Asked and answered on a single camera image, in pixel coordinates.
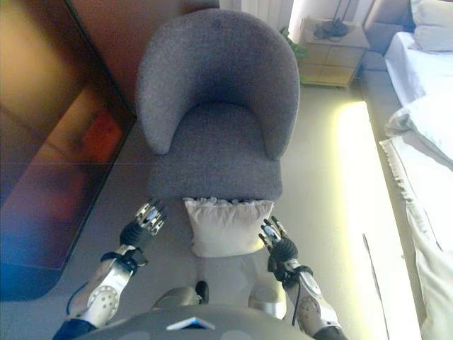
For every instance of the silver left robot leg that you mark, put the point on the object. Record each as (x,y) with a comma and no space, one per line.
(177,295)

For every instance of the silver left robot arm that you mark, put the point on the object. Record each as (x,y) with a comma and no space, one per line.
(104,290)

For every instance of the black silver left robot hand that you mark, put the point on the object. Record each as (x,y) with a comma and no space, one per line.
(132,233)

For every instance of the white crumpled duvet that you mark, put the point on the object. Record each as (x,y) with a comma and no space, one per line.
(421,120)

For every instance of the light wooden nightstand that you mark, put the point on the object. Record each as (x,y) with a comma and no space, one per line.
(332,60)

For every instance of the white fringed cushion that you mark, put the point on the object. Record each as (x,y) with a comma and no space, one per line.
(226,226)

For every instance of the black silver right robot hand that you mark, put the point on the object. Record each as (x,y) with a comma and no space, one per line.
(283,249)

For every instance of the white bed sheet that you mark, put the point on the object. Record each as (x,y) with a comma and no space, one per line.
(410,67)

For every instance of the green houseplant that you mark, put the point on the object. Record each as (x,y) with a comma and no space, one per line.
(297,47)

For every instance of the silver right robot leg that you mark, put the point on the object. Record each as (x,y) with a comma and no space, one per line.
(267,299)

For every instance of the grey robot torso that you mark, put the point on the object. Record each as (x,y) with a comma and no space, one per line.
(148,324)

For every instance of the grey fabric armchair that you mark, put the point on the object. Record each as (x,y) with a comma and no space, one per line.
(216,71)

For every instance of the white pillow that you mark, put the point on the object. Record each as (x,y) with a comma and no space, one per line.
(433,32)

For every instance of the black floor-style lamp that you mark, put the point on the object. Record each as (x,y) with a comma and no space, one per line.
(334,26)

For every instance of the silver robot leg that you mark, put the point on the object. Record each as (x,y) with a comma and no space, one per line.
(267,299)
(177,295)

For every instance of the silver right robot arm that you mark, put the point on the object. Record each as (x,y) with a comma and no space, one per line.
(311,301)

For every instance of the beige upholstered sofa bed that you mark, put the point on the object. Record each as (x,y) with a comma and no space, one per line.
(377,81)

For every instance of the white radiator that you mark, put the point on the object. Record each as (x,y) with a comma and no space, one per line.
(269,12)

